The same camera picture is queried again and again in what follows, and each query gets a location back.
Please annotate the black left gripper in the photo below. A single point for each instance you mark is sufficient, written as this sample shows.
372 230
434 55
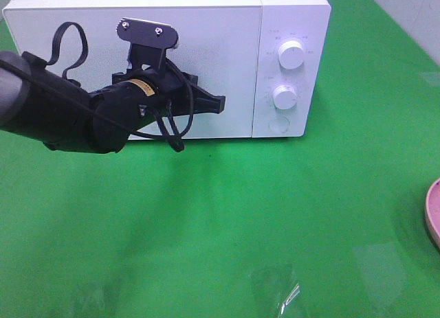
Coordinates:
179 88

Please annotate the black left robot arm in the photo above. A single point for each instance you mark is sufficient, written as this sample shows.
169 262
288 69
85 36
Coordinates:
40 105

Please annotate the white microwave door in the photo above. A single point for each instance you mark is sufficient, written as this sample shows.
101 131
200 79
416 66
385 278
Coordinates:
218 45

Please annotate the white microwave oven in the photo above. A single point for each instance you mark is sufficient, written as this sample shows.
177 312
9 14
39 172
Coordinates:
280 21

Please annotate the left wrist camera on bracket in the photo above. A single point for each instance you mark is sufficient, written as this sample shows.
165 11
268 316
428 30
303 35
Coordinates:
148 42

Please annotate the pink round plate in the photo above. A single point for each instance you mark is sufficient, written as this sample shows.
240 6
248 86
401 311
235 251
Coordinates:
432 212

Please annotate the white round knob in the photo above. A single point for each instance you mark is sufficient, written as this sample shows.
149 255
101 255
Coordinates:
284 97
291 54

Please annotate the round door release button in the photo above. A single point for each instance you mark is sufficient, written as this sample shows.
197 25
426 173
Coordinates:
279 125

